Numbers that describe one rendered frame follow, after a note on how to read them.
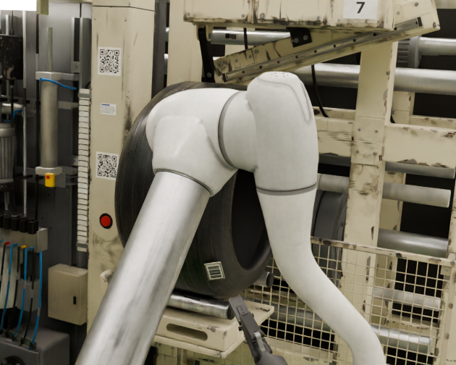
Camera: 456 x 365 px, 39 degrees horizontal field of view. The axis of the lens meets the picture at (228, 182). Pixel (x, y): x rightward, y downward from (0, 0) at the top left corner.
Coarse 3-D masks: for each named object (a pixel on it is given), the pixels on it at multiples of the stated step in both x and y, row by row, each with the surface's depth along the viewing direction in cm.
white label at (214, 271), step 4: (204, 264) 154; (208, 264) 154; (212, 264) 154; (216, 264) 154; (220, 264) 154; (208, 268) 155; (212, 268) 155; (216, 268) 155; (220, 268) 155; (208, 272) 156; (212, 272) 156; (216, 272) 156; (220, 272) 156; (208, 276) 157; (212, 276) 157; (216, 276) 157; (220, 276) 157
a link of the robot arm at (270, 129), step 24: (240, 96) 104; (264, 96) 99; (288, 96) 98; (240, 120) 101; (264, 120) 99; (288, 120) 98; (312, 120) 101; (240, 144) 102; (264, 144) 100; (288, 144) 99; (312, 144) 101; (240, 168) 107; (264, 168) 101; (288, 168) 100; (312, 168) 102
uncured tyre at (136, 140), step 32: (160, 96) 165; (128, 160) 156; (128, 192) 155; (224, 192) 151; (256, 192) 202; (128, 224) 157; (224, 224) 153; (256, 224) 200; (192, 256) 153; (224, 256) 156; (256, 256) 183; (192, 288) 164; (224, 288) 164
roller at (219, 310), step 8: (176, 296) 170; (184, 296) 169; (192, 296) 169; (200, 296) 168; (168, 304) 171; (176, 304) 170; (184, 304) 168; (192, 304) 168; (200, 304) 167; (208, 304) 166; (216, 304) 165; (224, 304) 165; (200, 312) 167; (208, 312) 166; (216, 312) 165; (224, 312) 164; (232, 312) 165
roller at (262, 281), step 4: (264, 272) 190; (268, 272) 190; (260, 276) 190; (264, 276) 189; (268, 276) 189; (272, 276) 191; (256, 280) 190; (260, 280) 190; (264, 280) 189; (268, 280) 189; (272, 280) 191; (256, 284) 191; (260, 284) 190; (264, 284) 189; (268, 284) 189; (272, 284) 192
